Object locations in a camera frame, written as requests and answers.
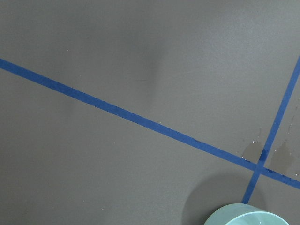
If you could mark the pale green ceramic bowl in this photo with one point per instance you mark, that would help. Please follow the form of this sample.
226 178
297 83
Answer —
243 214

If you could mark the brown paper table cover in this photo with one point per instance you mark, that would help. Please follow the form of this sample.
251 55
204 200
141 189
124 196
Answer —
214 70

